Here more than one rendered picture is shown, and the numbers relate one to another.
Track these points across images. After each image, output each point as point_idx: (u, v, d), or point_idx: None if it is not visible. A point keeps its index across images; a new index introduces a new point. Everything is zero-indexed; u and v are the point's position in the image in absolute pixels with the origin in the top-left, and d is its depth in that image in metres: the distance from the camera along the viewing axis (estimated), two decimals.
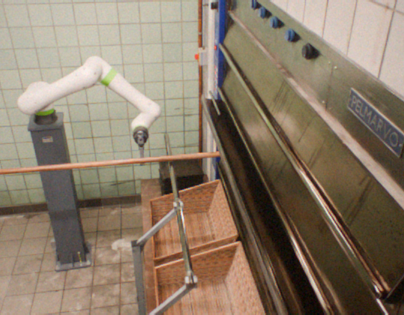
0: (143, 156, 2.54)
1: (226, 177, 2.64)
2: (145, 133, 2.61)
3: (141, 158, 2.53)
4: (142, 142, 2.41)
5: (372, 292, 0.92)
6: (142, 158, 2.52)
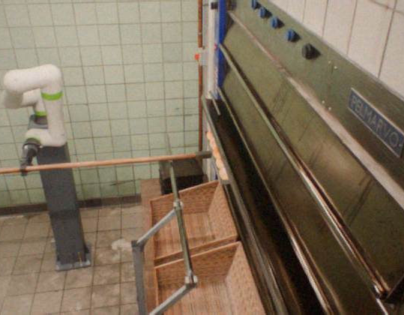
0: (28, 166, 2.36)
1: None
2: (36, 145, 2.46)
3: None
4: (24, 167, 2.27)
5: (372, 292, 0.92)
6: None
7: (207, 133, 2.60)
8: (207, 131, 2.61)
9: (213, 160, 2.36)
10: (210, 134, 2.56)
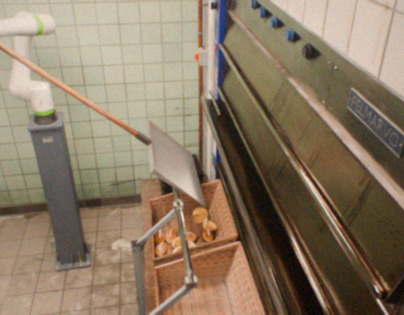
0: None
1: (226, 177, 2.64)
2: None
3: None
4: None
5: (372, 292, 0.92)
6: None
7: (175, 235, 2.69)
8: (174, 237, 2.68)
9: (150, 149, 2.27)
10: (173, 229, 2.72)
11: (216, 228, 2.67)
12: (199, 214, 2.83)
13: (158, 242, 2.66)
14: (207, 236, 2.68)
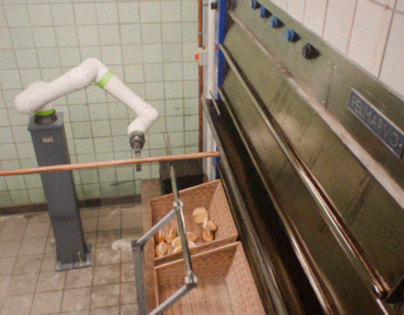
0: None
1: (226, 177, 2.64)
2: (142, 138, 2.54)
3: (137, 163, 2.44)
4: (139, 150, 2.33)
5: (372, 292, 0.92)
6: (138, 163, 2.44)
7: (175, 235, 2.69)
8: (174, 237, 2.68)
9: None
10: (173, 229, 2.72)
11: (216, 228, 2.67)
12: (199, 214, 2.83)
13: (158, 242, 2.66)
14: (207, 236, 2.68)
